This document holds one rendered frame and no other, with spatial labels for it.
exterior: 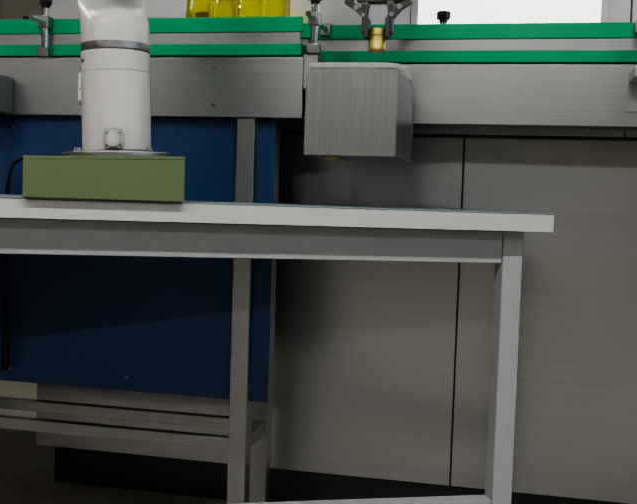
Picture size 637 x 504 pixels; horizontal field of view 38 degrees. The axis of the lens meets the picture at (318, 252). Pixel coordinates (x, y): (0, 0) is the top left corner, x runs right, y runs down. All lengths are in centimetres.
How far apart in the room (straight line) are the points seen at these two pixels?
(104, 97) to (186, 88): 37
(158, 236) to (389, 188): 71
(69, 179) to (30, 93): 58
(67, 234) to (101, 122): 20
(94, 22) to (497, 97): 81
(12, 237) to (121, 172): 22
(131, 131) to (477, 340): 97
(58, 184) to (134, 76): 23
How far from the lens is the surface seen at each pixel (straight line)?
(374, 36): 184
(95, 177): 156
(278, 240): 164
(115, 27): 164
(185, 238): 162
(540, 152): 213
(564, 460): 221
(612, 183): 214
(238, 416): 197
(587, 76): 194
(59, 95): 209
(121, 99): 162
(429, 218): 166
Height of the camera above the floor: 76
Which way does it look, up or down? 3 degrees down
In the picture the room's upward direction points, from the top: 2 degrees clockwise
